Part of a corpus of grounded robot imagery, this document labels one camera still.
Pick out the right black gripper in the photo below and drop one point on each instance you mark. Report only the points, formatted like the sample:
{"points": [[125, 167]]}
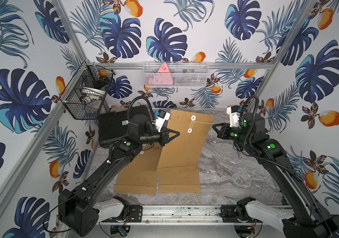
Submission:
{"points": [[221, 133]]}

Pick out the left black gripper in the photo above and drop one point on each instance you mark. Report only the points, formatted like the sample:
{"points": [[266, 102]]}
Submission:
{"points": [[163, 138]]}

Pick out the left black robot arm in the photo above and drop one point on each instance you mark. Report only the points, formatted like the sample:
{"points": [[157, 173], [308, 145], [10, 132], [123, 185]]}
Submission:
{"points": [[120, 155]]}

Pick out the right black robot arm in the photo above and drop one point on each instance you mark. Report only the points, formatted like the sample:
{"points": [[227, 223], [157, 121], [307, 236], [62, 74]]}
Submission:
{"points": [[308, 218]]}

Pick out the black plastic tool case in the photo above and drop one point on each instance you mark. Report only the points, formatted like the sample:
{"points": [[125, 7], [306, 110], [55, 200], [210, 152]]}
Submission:
{"points": [[112, 127]]}

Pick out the pink triangular object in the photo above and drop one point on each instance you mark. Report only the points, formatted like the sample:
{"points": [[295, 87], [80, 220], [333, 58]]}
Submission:
{"points": [[163, 76]]}

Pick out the white items in black basket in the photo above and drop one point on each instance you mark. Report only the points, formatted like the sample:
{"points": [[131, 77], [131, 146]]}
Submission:
{"points": [[90, 95]]}

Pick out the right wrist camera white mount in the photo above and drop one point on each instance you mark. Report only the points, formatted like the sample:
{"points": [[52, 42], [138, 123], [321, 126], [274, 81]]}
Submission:
{"points": [[234, 112]]}

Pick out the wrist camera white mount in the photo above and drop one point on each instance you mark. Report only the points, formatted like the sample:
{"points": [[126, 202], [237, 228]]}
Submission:
{"points": [[234, 112], [161, 118]]}

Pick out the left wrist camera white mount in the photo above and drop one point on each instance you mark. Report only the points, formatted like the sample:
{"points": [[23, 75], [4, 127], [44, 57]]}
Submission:
{"points": [[161, 118]]}

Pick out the white mesh wall basket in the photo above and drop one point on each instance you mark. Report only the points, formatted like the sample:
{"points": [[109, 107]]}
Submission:
{"points": [[184, 74]]}

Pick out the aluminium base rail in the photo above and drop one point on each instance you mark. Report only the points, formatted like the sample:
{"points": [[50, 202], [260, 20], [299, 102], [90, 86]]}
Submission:
{"points": [[181, 214]]}

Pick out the black wire basket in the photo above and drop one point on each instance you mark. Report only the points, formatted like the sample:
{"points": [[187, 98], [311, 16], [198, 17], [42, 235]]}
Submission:
{"points": [[92, 76]]}

